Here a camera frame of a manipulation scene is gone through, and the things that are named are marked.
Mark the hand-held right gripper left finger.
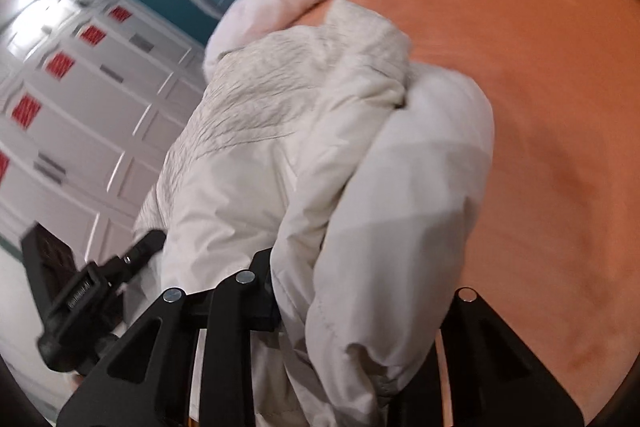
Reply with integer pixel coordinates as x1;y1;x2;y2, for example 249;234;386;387
57;249;276;427

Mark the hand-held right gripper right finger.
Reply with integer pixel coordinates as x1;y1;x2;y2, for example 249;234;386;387
389;287;586;427

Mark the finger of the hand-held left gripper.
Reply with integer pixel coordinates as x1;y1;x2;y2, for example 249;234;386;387
120;229;167;282

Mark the white padded jacket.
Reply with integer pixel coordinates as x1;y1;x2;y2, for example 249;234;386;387
132;0;496;427

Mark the white wardrobe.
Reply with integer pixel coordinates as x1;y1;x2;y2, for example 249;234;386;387
0;0;211;260

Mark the orange bed sheet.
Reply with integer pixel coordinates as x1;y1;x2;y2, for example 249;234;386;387
295;0;640;424

